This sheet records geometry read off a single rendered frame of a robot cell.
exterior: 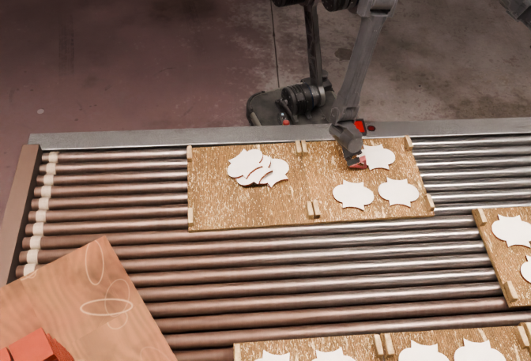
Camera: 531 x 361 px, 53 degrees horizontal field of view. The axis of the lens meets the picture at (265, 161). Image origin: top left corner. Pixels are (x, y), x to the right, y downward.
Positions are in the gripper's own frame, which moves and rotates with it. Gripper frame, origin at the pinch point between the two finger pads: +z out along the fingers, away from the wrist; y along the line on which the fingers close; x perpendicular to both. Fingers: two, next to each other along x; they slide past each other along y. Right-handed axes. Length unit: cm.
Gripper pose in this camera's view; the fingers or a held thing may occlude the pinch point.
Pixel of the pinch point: (361, 156)
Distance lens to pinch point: 196.1
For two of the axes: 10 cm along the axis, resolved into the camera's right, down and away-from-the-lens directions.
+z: 5.6, 4.9, 6.7
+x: -8.3, 3.9, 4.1
